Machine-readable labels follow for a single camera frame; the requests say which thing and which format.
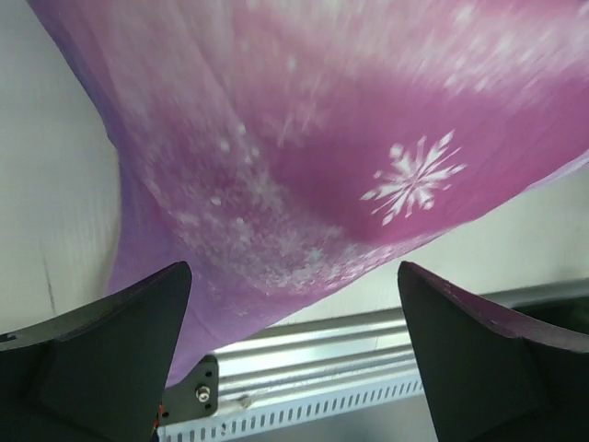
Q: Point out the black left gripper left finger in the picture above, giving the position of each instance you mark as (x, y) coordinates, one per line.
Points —
(96, 373)

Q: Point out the white slotted cable duct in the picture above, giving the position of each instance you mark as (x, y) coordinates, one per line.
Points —
(277, 416)

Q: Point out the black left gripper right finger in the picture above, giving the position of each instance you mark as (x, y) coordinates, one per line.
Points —
(512, 366)

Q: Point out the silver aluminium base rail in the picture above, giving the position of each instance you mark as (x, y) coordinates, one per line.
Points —
(365, 357)

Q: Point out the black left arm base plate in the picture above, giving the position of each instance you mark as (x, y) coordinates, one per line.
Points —
(195, 397)

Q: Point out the purple Elsa print pillowcase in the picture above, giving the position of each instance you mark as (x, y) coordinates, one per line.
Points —
(283, 149)

